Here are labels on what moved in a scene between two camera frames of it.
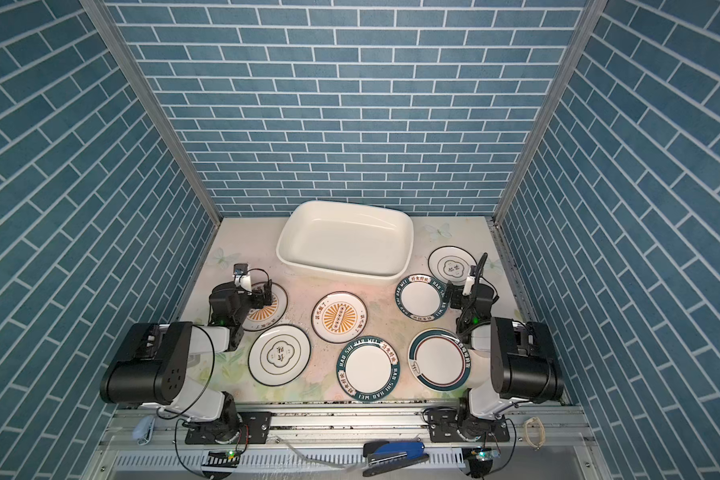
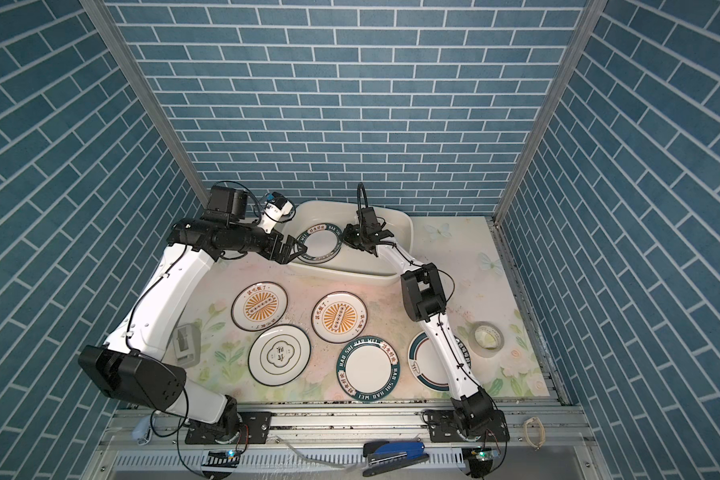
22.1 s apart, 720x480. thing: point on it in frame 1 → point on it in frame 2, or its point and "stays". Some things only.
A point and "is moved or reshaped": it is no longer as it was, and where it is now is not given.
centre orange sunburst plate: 339,317 stays
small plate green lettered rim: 421,297 is moved or reshaped
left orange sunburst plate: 266,318 stays
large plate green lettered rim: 368,368 stays
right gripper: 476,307 → 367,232
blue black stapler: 385,455 stays
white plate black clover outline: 279,354 stays
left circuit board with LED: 222,459 stays
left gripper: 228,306 → 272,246
